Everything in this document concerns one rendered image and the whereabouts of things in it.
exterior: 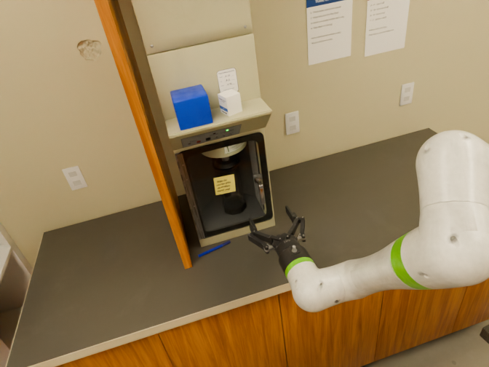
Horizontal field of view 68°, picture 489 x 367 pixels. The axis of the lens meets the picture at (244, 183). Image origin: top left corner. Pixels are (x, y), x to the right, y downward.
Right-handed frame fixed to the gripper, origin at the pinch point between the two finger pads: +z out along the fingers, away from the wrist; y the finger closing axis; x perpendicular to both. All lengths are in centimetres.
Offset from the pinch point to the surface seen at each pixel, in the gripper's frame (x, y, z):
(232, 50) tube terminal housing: -54, 1, 15
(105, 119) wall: -26, 50, 59
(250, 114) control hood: -37.0, 0.6, 4.4
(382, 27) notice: -38, -79, 57
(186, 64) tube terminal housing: -53, 15, 16
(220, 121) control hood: -37.1, 9.8, 5.0
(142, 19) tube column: -67, 24, 16
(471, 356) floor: 115, -92, -21
